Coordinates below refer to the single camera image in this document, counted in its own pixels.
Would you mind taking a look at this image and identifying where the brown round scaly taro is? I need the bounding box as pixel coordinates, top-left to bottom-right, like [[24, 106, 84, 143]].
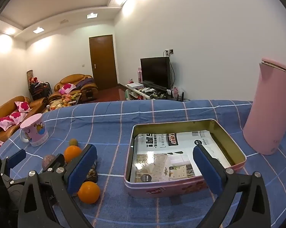
[[85, 164, 99, 184]]

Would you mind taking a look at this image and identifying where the black rack with clothes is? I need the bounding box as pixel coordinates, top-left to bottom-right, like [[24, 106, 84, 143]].
[[29, 77, 53, 100]]

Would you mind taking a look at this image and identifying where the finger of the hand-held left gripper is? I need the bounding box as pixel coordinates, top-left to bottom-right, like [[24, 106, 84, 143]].
[[40, 154, 65, 174], [0, 149, 27, 183]]

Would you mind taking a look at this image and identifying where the dark coffee table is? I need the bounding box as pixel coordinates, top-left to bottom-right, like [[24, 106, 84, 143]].
[[47, 94, 82, 112]]

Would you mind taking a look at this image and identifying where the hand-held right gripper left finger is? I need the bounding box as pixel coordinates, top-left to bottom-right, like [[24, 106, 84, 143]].
[[18, 144, 98, 228]]

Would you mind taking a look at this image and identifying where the blue plaid tablecloth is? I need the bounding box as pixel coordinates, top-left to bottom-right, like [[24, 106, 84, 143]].
[[0, 99, 286, 228]]

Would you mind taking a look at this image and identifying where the pink metal tin box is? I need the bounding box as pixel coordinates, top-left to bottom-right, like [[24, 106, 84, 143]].
[[124, 118, 247, 199]]

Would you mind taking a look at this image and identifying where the large round purple tuber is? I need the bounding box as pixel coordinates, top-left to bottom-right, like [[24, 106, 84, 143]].
[[42, 155, 58, 170]]

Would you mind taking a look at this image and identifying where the black flat television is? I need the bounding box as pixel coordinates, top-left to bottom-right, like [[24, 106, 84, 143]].
[[140, 56, 171, 91]]

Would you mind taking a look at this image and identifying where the printed newspaper sheet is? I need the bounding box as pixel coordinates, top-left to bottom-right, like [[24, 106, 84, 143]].
[[130, 130, 231, 183]]

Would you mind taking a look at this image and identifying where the orange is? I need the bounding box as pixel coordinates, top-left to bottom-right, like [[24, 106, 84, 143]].
[[78, 181, 101, 204], [63, 145, 83, 164]]

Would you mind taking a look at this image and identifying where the brown wooden door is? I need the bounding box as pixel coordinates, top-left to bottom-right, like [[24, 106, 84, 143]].
[[89, 35, 118, 91]]

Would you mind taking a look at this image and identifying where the pink cartoon mug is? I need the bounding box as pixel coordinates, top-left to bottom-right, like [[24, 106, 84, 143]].
[[19, 113, 49, 147]]

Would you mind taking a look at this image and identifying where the brown leather sofa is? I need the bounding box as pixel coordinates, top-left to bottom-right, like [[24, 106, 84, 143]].
[[0, 96, 47, 145]]

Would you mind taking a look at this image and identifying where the pile of snacks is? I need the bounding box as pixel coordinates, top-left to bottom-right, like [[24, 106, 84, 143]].
[[55, 94, 80, 107]]

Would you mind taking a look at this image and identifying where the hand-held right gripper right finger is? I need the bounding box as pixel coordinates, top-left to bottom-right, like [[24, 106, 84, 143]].
[[193, 144, 270, 228]]

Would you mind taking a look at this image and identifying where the purple blanket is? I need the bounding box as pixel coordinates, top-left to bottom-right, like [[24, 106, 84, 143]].
[[75, 77, 94, 89]]

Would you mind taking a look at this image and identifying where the brown leather armchair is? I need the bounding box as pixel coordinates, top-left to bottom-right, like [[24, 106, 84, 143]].
[[48, 74, 98, 102]]

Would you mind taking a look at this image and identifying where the pink electric kettle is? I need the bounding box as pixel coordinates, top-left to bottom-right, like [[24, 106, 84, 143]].
[[243, 57, 286, 156]]

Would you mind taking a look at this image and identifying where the black television cable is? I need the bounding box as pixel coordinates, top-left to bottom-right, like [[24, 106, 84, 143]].
[[168, 53, 177, 88]]

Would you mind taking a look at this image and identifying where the white television stand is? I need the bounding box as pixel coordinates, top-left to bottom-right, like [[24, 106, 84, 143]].
[[124, 84, 188, 101]]

